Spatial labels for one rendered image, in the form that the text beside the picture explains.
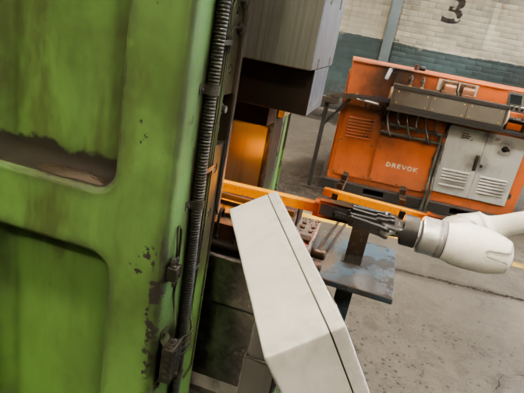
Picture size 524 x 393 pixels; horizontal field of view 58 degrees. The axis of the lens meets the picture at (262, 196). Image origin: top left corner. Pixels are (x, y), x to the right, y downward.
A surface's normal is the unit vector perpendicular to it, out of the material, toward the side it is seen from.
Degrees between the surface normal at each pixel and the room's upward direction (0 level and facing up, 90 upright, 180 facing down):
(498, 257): 76
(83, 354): 90
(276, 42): 90
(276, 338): 30
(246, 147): 90
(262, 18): 90
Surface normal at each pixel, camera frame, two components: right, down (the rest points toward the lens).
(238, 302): -0.27, 0.29
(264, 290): -0.33, -0.85
